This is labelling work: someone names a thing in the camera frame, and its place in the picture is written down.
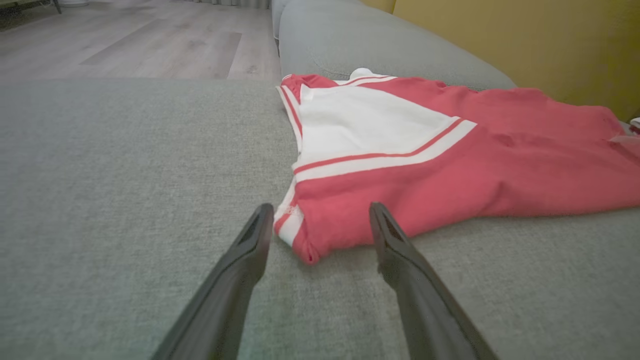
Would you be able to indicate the grey sofa cushion section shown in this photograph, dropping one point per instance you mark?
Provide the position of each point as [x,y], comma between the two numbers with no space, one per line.
[375,40]

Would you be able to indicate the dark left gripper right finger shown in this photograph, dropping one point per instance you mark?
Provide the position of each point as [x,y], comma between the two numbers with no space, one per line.
[420,300]

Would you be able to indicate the red white basketball jersey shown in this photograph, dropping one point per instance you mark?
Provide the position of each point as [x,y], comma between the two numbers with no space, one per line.
[475,170]

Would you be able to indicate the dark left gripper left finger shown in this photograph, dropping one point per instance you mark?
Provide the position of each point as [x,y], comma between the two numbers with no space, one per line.
[225,300]

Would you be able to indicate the grey sofa seat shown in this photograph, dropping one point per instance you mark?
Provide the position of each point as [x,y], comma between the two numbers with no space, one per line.
[125,200]

